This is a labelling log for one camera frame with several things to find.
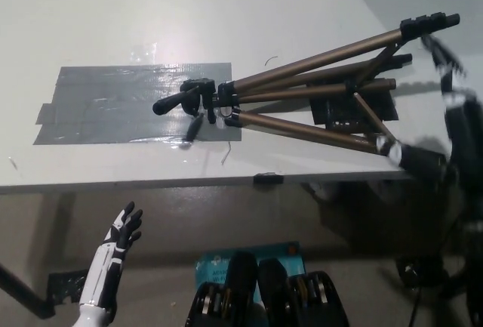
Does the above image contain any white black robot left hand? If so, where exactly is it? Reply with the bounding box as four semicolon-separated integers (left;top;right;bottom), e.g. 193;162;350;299
78;201;144;307

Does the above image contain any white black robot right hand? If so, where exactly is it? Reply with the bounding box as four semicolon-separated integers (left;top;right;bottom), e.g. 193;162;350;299
420;34;468;94

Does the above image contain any bronze and black camera tripod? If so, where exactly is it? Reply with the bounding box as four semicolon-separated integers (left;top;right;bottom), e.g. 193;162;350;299
152;12;462;179

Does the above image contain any black tape patch on floor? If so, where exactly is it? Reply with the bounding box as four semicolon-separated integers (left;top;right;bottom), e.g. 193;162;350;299
47;270;91;305

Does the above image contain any black metal table leg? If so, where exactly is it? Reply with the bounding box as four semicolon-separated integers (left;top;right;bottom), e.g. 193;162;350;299
0;262;57;320

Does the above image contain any black tape patch on tabletop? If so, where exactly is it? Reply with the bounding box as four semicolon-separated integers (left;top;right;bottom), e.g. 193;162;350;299
308;79;400;131

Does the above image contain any teal cardboard router box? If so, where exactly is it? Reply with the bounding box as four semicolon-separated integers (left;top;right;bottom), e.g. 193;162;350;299
194;242;306;302

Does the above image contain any black wheeled stand base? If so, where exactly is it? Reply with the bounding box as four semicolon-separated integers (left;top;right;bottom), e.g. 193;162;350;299
394;255;483;300

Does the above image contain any clear tape patch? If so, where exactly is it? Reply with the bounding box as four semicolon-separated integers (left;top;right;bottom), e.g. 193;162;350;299
128;42;158;63

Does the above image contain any grey duct tape patch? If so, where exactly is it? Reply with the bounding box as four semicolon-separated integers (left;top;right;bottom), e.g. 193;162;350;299
32;63;243;146

